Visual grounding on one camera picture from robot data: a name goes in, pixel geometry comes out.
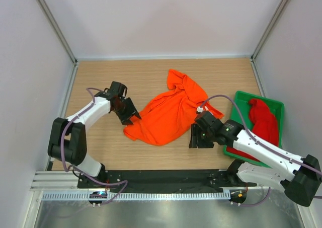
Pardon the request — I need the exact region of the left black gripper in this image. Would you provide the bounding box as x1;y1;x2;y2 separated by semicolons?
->
113;97;141;125

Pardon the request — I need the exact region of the orange t shirt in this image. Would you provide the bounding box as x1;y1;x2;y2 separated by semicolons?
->
123;69;208;146

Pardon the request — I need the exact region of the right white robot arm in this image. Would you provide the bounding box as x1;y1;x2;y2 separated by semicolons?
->
195;111;321;207

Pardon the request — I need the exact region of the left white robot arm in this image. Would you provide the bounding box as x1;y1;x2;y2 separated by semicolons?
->
47;81;141;188

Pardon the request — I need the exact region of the red t shirt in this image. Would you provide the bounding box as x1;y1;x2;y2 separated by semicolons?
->
226;98;279;162

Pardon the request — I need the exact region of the green plastic bin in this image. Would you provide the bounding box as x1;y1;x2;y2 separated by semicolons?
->
223;90;285;170

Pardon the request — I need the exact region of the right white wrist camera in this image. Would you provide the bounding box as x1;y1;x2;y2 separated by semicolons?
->
196;105;209;114

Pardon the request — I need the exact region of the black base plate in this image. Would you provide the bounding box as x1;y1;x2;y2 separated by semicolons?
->
76;169;257;191

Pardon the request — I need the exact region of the white slotted cable duct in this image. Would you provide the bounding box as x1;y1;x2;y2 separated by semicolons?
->
41;190;230;202

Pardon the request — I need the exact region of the left aluminium frame post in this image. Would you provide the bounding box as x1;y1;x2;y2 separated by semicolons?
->
30;0;77;65

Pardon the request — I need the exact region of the aluminium frame post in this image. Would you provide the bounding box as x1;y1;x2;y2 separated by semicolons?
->
30;0;77;65
251;0;299;61

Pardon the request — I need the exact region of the right aluminium frame post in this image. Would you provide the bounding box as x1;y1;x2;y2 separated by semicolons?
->
251;0;299;61

